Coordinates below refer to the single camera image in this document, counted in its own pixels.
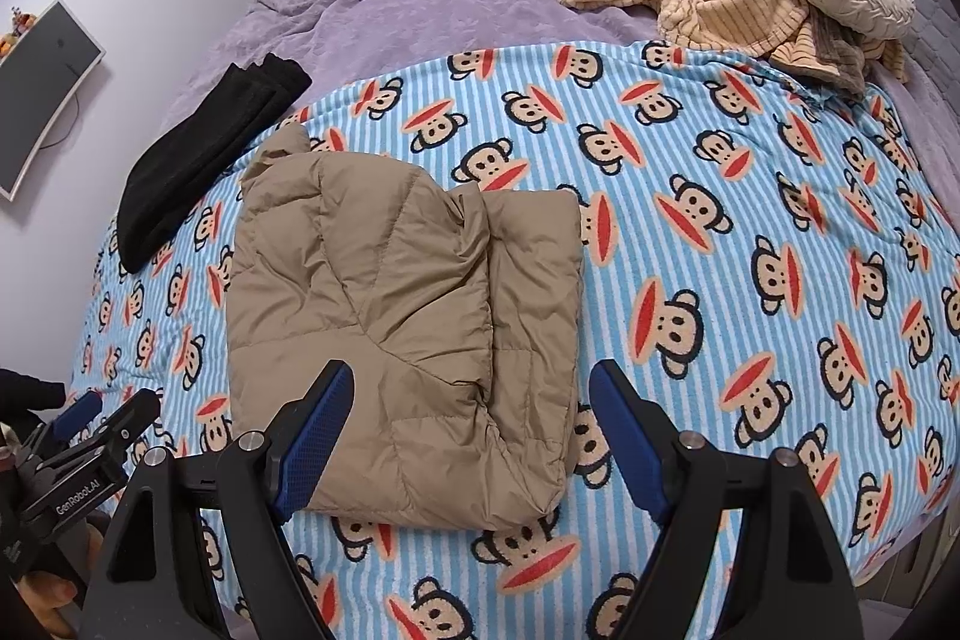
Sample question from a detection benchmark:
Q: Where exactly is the white-framed monitor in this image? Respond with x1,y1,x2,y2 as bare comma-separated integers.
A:
0,0,106,202

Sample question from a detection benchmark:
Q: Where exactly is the black monitor cable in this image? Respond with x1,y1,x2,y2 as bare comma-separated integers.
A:
34,77,80,151

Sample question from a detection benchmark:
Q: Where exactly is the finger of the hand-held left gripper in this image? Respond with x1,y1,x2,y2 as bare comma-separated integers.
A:
52,389,107,444
88,387,164,462

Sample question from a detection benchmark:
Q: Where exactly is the black folded garment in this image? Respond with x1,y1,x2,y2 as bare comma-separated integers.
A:
112,51,313,275

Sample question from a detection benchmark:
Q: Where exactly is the person's left hand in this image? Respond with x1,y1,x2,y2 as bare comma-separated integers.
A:
0,526,107,635

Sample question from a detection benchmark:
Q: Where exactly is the beige striped garment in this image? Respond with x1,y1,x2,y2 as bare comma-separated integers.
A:
555,0,910,86

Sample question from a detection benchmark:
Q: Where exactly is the person's dark clothing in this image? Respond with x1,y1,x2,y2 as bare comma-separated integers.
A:
0,368,68,420

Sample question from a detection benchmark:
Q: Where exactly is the beige puffer jacket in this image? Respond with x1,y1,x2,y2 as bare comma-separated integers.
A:
225,124,586,532

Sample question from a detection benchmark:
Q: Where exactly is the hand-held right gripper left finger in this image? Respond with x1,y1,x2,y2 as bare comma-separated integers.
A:
79,359,355,640

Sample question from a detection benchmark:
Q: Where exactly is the blue striped printed blanket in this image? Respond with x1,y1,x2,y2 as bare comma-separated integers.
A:
71,40,960,640

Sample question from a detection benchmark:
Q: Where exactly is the orange decoration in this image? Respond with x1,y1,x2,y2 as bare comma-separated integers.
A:
0,6,38,58

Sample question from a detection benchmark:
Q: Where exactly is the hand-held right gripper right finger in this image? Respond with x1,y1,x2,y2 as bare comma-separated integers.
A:
589,359,867,640

